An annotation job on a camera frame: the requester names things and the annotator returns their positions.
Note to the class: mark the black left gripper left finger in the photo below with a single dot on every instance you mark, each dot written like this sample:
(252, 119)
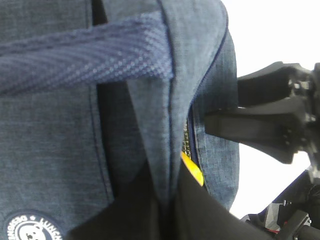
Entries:
(135, 214)

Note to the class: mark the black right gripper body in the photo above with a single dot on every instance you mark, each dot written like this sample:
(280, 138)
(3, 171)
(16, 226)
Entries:
(302, 130)

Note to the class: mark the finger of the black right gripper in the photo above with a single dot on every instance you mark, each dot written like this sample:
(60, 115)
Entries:
(269, 84)
(274, 128)

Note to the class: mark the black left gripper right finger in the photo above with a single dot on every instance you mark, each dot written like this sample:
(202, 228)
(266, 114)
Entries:
(198, 216)

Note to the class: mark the yellow pear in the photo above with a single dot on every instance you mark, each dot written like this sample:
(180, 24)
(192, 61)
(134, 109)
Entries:
(194, 170)

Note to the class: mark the dark blue lunch bag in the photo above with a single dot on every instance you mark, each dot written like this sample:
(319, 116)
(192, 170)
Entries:
(91, 90)

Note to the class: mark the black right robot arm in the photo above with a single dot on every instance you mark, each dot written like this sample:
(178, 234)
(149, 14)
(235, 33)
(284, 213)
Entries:
(294, 224)

